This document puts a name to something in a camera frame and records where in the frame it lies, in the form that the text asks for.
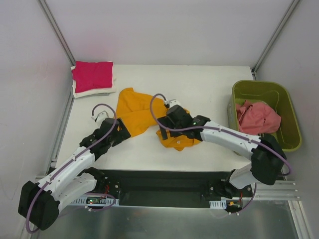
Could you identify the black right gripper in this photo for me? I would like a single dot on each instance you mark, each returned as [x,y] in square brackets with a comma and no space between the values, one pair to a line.
[167,126]

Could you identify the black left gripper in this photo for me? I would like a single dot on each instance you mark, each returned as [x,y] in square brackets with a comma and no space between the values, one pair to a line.
[119,132]

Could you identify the orange t shirt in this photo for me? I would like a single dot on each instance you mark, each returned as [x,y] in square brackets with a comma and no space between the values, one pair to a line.
[133,109]

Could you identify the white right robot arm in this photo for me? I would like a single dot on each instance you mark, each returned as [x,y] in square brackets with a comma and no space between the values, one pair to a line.
[264,152]

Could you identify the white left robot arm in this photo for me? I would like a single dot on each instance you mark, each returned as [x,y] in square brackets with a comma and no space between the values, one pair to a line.
[41,202]

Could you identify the folded white t shirt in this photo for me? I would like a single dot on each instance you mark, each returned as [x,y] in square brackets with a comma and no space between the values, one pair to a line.
[92,92]

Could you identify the folded magenta t shirt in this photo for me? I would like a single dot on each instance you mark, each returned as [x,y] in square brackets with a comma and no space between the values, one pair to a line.
[92,75]

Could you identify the salmon pink t shirt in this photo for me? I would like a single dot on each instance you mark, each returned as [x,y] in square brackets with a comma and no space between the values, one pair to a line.
[257,118]

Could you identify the olive green plastic basket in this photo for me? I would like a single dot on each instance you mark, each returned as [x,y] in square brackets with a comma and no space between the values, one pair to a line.
[278,98]

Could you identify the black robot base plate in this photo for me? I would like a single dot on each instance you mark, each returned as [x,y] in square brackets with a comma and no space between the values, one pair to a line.
[159,189]

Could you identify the left white cable duct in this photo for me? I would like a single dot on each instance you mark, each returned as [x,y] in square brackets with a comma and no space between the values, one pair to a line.
[94,201]

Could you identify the white cable duct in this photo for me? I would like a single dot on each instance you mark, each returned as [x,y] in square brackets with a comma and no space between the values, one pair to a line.
[94,201]
[222,204]

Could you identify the right white cable duct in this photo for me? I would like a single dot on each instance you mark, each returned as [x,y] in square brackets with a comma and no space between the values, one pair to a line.
[222,204]

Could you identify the right aluminium frame post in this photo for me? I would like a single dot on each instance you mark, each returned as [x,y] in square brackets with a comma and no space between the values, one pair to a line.
[275,35]

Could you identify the aluminium frame post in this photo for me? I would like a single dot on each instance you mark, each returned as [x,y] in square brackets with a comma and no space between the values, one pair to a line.
[56,29]
[275,35]

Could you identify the left aluminium frame post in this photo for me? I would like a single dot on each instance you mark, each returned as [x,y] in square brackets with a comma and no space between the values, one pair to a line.
[56,29]

